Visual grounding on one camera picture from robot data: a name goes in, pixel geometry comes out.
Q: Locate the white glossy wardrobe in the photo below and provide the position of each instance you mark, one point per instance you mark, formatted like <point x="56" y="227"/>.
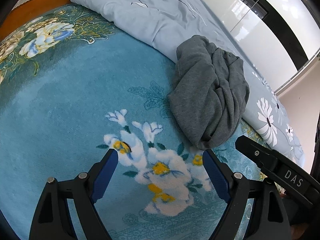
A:
<point x="275" y="17"/>

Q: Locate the wooden bed frame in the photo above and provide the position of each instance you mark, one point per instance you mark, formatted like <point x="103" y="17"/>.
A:
<point x="32" y="10"/>

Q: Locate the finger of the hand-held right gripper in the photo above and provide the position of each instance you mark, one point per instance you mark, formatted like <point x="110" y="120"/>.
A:
<point x="252" y="151"/>

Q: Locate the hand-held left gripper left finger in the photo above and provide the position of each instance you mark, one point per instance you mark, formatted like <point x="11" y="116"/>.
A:
<point x="107" y="172"/>

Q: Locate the grey sweatpants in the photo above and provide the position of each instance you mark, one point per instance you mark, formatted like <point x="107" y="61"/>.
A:
<point x="205" y="92"/>

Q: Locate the teal floral plush blanket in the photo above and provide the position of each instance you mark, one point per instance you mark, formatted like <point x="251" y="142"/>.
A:
<point x="62" y="117"/>

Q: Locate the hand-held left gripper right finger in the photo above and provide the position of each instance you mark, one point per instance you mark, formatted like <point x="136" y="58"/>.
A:
<point x="215" y="175"/>

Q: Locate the light blue floral quilt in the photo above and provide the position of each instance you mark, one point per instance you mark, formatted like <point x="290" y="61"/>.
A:
<point x="150" y="12"/>

